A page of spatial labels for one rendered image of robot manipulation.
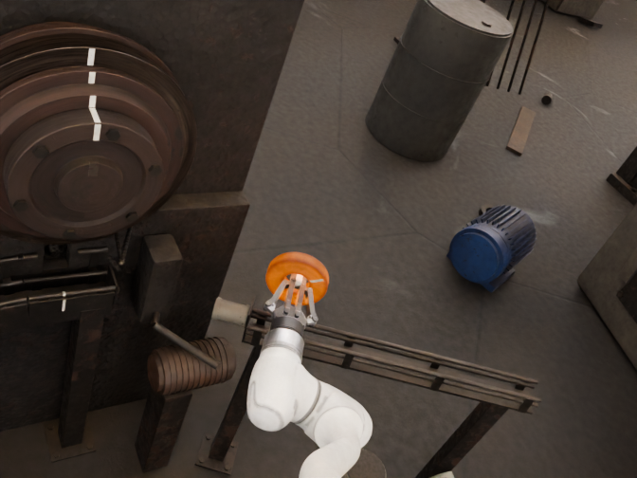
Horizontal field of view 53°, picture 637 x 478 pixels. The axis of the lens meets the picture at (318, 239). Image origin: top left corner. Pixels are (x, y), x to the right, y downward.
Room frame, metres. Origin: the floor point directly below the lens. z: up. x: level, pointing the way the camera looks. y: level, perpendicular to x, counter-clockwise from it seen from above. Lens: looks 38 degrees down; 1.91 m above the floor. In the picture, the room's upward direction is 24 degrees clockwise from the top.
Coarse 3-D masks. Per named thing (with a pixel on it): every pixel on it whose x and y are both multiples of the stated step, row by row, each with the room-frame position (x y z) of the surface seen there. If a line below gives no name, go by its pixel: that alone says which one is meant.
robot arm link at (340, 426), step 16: (320, 384) 0.87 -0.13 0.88; (320, 400) 0.83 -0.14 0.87; (336, 400) 0.84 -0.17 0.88; (352, 400) 0.87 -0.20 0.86; (320, 416) 0.80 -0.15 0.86; (336, 416) 0.80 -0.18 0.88; (352, 416) 0.82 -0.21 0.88; (368, 416) 0.87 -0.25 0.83; (320, 432) 0.78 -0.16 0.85; (336, 432) 0.76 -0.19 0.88; (352, 432) 0.77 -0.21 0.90; (368, 432) 0.84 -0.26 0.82; (320, 448) 0.64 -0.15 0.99; (336, 448) 0.65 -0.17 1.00; (352, 448) 0.70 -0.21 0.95; (304, 464) 0.57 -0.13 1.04; (320, 464) 0.56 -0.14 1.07; (336, 464) 0.59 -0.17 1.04; (352, 464) 0.67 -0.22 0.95
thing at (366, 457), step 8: (360, 456) 1.00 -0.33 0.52; (368, 456) 1.01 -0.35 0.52; (376, 456) 1.02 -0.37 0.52; (360, 464) 0.98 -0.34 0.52; (368, 464) 0.99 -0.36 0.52; (376, 464) 1.00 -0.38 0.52; (352, 472) 0.94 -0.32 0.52; (360, 472) 0.96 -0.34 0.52; (368, 472) 0.96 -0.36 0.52; (376, 472) 0.97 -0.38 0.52; (384, 472) 0.98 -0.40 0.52
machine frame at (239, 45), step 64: (0, 0) 0.96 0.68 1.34; (64, 0) 1.03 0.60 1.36; (128, 0) 1.11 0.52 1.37; (192, 0) 1.20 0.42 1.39; (256, 0) 1.29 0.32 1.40; (192, 64) 1.22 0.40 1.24; (256, 64) 1.32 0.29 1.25; (256, 128) 1.35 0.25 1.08; (192, 192) 1.27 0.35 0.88; (0, 256) 0.92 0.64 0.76; (64, 256) 1.05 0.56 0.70; (128, 256) 1.12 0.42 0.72; (192, 256) 1.24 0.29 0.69; (128, 320) 1.14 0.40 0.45; (192, 320) 1.28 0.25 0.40; (0, 384) 0.92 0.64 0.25; (128, 384) 1.18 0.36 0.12
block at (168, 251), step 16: (144, 240) 1.12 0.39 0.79; (160, 240) 1.14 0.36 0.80; (144, 256) 1.10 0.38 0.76; (160, 256) 1.09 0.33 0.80; (176, 256) 1.11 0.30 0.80; (144, 272) 1.08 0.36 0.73; (160, 272) 1.07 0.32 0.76; (176, 272) 1.10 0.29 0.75; (144, 288) 1.07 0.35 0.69; (160, 288) 1.08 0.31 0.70; (144, 304) 1.06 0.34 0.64; (160, 304) 1.09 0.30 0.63; (144, 320) 1.07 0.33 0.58; (160, 320) 1.10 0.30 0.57
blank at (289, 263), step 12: (288, 252) 1.16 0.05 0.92; (300, 252) 1.16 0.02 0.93; (276, 264) 1.13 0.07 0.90; (288, 264) 1.13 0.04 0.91; (300, 264) 1.13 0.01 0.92; (312, 264) 1.14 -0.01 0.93; (276, 276) 1.13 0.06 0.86; (312, 276) 1.14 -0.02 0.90; (324, 276) 1.14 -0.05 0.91; (276, 288) 1.13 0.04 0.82; (312, 288) 1.14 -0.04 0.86; (324, 288) 1.14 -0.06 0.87
